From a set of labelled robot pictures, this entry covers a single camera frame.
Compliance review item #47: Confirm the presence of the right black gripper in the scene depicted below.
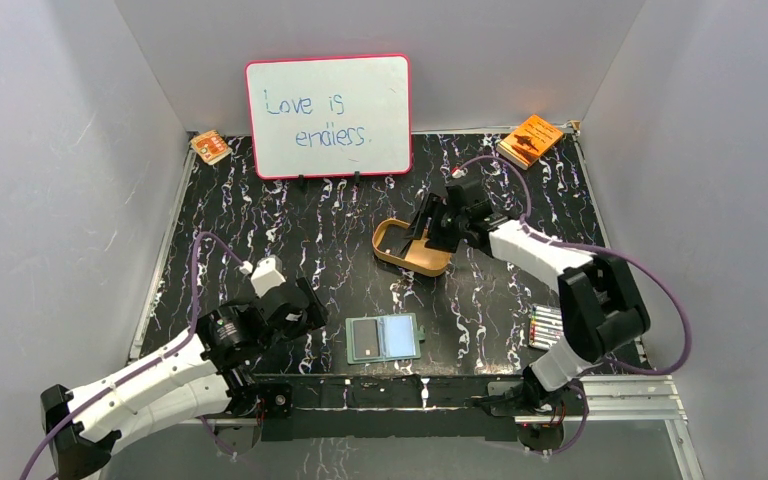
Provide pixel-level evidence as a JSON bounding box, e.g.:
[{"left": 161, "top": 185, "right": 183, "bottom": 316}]
[{"left": 402, "top": 192, "right": 468, "bottom": 254}]

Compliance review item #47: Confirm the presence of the black credit card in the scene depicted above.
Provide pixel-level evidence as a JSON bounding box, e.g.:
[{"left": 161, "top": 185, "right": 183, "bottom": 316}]
[{"left": 352, "top": 318, "right": 380, "bottom": 361}]

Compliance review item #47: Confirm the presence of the mint green card holder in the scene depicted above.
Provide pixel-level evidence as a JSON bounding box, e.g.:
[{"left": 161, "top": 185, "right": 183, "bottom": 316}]
[{"left": 345, "top": 313, "right": 425, "bottom": 365}]

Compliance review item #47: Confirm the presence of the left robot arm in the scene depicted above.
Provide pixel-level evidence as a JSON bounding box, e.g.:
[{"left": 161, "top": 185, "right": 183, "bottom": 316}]
[{"left": 40, "top": 278, "right": 328, "bottom": 479}]

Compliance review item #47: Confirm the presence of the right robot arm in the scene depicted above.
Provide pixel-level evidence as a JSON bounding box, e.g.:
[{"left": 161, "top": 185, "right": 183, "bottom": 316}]
[{"left": 408, "top": 179, "right": 651, "bottom": 414}]

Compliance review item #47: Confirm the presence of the card inside tray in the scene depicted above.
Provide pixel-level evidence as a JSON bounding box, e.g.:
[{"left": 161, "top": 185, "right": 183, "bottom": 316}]
[{"left": 379, "top": 223, "right": 414, "bottom": 259}]

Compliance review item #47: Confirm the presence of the small orange card box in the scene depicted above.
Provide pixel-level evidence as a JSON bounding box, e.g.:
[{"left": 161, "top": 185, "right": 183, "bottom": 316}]
[{"left": 190, "top": 130, "right": 232, "bottom": 165}]

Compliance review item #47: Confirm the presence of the orange book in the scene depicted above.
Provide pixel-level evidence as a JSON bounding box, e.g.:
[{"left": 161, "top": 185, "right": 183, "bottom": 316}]
[{"left": 496, "top": 115, "right": 564, "bottom": 170}]

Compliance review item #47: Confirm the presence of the pink framed whiteboard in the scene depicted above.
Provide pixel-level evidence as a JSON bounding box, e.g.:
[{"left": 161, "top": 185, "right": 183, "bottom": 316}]
[{"left": 244, "top": 54, "right": 413, "bottom": 180}]

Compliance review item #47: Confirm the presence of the marker pen box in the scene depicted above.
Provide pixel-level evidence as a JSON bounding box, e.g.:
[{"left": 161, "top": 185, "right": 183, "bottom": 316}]
[{"left": 527, "top": 304, "right": 563, "bottom": 351}]

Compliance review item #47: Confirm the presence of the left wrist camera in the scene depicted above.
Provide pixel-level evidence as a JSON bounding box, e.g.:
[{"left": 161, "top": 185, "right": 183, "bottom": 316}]
[{"left": 250, "top": 255, "right": 286, "bottom": 297}]

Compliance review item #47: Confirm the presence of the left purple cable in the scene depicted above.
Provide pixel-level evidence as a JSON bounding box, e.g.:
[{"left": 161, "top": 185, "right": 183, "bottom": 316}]
[{"left": 19, "top": 231, "right": 253, "bottom": 480}]

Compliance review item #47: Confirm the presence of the aluminium frame rail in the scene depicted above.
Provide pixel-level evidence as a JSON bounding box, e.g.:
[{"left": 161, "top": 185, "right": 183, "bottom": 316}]
[{"left": 92, "top": 378, "right": 687, "bottom": 427}]

